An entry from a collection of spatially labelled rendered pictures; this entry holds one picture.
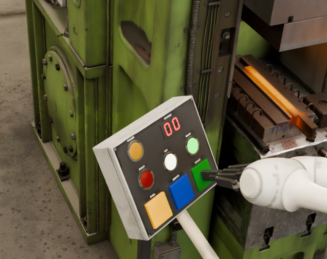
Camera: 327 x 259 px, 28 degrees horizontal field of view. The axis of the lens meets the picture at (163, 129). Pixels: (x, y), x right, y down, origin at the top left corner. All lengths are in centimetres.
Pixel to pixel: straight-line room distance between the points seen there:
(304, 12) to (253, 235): 86
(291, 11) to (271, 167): 62
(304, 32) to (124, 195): 75
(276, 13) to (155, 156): 55
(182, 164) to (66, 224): 140
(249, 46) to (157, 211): 104
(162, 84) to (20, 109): 197
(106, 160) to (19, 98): 234
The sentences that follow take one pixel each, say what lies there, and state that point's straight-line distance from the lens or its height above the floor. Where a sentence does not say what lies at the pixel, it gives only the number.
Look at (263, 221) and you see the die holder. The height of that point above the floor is 60.
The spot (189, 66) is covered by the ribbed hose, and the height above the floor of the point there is 120.
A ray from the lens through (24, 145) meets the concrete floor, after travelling 362.
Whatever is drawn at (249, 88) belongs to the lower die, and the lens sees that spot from 232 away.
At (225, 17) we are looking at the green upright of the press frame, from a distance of 201.
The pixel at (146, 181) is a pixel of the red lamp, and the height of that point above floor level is 109.
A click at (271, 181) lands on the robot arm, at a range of 145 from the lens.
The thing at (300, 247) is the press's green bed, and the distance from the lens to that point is 263.
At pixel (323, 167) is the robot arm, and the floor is 126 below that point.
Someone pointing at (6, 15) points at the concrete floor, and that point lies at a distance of 494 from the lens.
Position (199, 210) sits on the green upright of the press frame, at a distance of 247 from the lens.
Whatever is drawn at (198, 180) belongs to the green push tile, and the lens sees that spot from 187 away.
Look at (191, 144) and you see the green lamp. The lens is 184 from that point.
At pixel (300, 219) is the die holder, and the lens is 249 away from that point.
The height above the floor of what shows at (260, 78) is 101.
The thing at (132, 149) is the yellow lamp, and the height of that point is 117.
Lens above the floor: 223
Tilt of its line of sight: 37 degrees down
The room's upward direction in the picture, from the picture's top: 4 degrees clockwise
